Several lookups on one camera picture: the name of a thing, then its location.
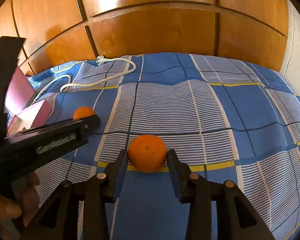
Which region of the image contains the pink electric kettle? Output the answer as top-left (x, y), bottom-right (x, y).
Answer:
top-left (5, 67), bottom-right (36, 116)

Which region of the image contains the pink white shallow tray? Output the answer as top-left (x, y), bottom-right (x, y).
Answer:
top-left (7, 100), bottom-right (52, 135)

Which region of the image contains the blue plaid tablecloth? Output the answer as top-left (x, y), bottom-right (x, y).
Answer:
top-left (30, 53), bottom-right (300, 239)

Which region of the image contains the person's left hand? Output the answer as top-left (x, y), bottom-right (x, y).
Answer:
top-left (0, 172), bottom-right (40, 239)

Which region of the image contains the white power cable with plug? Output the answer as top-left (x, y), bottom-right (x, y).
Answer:
top-left (33, 55), bottom-right (137, 103)

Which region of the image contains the orange tangerine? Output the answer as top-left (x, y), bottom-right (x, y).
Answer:
top-left (128, 134), bottom-right (167, 173)
top-left (72, 106), bottom-right (95, 120)

